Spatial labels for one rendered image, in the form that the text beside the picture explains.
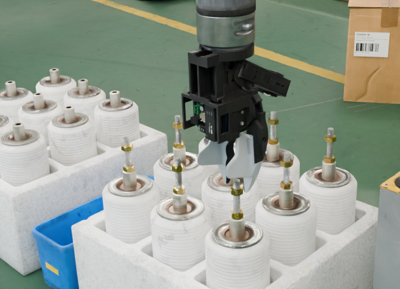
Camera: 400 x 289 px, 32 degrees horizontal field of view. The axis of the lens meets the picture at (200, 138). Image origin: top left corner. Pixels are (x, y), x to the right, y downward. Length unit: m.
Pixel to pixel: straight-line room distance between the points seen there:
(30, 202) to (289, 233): 0.54
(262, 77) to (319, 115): 1.18
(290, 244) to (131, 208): 0.26
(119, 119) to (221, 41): 0.66
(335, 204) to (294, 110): 1.00
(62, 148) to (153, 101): 0.84
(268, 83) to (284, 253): 0.29
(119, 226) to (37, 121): 0.44
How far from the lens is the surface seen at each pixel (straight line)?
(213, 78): 0.90
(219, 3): 0.85
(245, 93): 0.91
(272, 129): 1.23
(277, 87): 0.97
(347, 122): 2.07
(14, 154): 1.38
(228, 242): 1.01
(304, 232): 1.10
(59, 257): 1.31
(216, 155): 0.98
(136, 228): 1.17
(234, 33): 0.86
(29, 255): 1.43
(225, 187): 1.15
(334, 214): 1.18
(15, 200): 1.36
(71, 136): 1.43
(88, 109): 1.59
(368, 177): 1.76
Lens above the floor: 0.80
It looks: 24 degrees down
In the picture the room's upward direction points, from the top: 2 degrees counter-clockwise
